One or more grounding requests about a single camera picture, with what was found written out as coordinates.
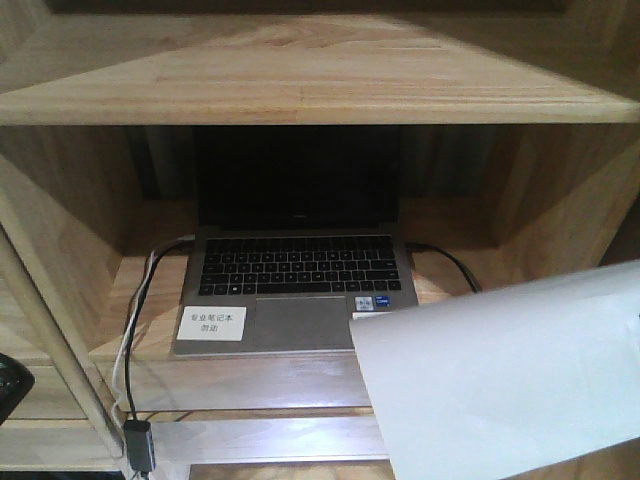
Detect white paper sheets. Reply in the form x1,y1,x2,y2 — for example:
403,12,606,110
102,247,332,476
350,262,639,479

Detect black stapler with orange label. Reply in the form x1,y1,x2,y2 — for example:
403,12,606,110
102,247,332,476
0,354,35,423

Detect silver laptop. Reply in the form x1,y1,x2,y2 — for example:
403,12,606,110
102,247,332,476
173,125,418,356

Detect white label sticker right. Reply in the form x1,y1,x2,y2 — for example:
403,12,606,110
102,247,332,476
352,311,393,320

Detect white label sticker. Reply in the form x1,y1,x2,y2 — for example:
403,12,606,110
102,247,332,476
352,311,393,320
176,306,247,341

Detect white label sticker left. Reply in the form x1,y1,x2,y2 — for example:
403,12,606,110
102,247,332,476
176,306,247,341

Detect wooden shelf unit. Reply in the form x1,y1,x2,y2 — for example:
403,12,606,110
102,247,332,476
1,1,639,471

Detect grey usb adapter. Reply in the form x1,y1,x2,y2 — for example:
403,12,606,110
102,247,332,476
123,420,156,474

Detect black cable right of laptop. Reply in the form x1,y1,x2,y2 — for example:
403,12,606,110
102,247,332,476
403,242,484,296

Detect black cable of laptop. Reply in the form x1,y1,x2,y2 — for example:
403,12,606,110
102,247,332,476
122,240,196,424
403,242,484,296

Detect black cable left of laptop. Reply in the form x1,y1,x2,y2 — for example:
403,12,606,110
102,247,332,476
122,240,196,424

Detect white cable left of laptop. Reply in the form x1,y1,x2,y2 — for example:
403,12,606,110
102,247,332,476
110,233,196,431

